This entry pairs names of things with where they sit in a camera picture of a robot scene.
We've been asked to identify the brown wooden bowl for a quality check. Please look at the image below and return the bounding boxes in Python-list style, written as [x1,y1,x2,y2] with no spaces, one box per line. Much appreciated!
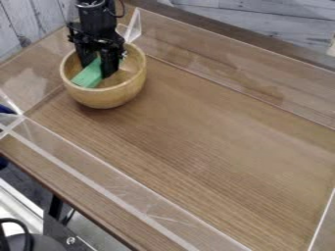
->
[59,43,147,109]

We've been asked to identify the black cable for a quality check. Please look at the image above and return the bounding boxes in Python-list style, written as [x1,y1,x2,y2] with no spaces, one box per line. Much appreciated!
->
[0,218,35,251]

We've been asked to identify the clear acrylic tray wall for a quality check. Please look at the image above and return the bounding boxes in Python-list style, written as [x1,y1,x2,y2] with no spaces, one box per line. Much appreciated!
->
[0,5,335,251]

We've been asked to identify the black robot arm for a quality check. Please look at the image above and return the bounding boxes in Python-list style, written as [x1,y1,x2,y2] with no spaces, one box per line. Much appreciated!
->
[67,0,125,78]

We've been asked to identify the black base with screw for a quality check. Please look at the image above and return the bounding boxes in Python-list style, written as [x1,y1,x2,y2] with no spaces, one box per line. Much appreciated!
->
[0,215,99,251]

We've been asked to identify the blue object at edge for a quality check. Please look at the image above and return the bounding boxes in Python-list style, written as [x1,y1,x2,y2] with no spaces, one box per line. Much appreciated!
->
[0,104,17,115]

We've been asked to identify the black table leg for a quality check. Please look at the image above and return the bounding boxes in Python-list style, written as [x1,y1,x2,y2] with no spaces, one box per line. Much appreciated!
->
[48,195,63,220]

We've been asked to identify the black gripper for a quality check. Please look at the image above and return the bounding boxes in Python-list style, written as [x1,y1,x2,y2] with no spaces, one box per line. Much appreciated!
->
[67,3,125,78]

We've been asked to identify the green rectangular block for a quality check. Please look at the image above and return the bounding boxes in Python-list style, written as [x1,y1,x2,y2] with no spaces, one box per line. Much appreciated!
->
[69,58,124,89]

